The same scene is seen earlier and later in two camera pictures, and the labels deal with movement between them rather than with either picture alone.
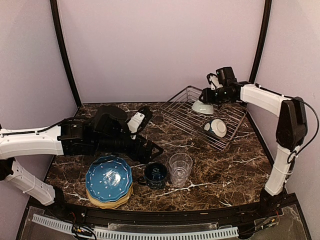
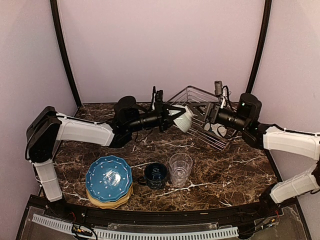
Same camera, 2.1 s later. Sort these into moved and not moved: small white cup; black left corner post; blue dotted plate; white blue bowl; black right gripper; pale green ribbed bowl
Moved: black right gripper; pale green ribbed bowl
Not moved: white blue bowl; black left corner post; blue dotted plate; small white cup
